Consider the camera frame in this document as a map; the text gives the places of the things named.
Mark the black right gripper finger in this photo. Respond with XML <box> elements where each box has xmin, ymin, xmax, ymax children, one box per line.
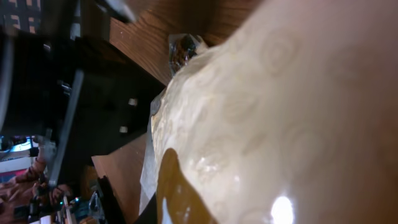
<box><xmin>134</xmin><ymin>194</ymin><xmax>157</xmax><ymax>224</ymax></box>

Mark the brown printed snack pouch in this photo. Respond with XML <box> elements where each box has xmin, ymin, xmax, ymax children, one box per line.
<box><xmin>151</xmin><ymin>0</ymin><xmax>397</xmax><ymax>223</ymax></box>

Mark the dark grey mesh basket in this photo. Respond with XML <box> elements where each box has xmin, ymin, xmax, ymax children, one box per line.
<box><xmin>1</xmin><ymin>0</ymin><xmax>43</xmax><ymax>34</ymax></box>

